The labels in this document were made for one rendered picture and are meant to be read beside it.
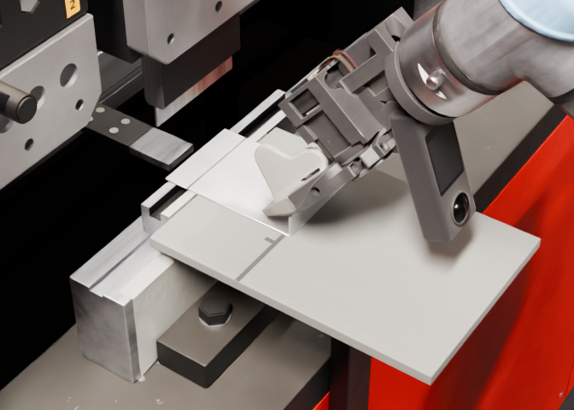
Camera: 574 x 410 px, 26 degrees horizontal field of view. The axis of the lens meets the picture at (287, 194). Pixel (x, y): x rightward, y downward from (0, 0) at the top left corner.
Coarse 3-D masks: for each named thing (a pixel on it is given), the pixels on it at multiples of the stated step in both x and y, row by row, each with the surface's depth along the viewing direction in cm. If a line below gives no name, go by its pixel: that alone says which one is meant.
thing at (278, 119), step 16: (272, 96) 116; (256, 112) 114; (272, 112) 115; (240, 128) 112; (256, 128) 113; (272, 128) 112; (288, 128) 115; (160, 192) 105; (176, 192) 106; (144, 208) 104; (160, 208) 105; (144, 224) 105; (160, 224) 104
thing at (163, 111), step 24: (192, 48) 97; (216, 48) 100; (240, 48) 103; (144, 72) 96; (168, 72) 96; (192, 72) 98; (216, 72) 103; (144, 96) 98; (168, 96) 97; (192, 96) 102
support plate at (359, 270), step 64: (384, 192) 105; (192, 256) 99; (256, 256) 99; (320, 256) 99; (384, 256) 99; (448, 256) 99; (512, 256) 99; (320, 320) 94; (384, 320) 94; (448, 320) 94
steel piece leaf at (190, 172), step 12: (228, 132) 111; (216, 144) 110; (228, 144) 110; (192, 156) 109; (204, 156) 109; (216, 156) 109; (180, 168) 107; (192, 168) 107; (204, 168) 107; (168, 180) 106; (180, 180) 106; (192, 180) 106
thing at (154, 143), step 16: (96, 112) 113; (112, 112) 113; (96, 128) 111; (112, 128) 111; (128, 128) 111; (144, 128) 111; (112, 144) 110; (128, 144) 109; (144, 144) 109; (160, 144) 109; (176, 144) 109; (192, 144) 109; (144, 160) 109; (160, 160) 108; (176, 160) 108
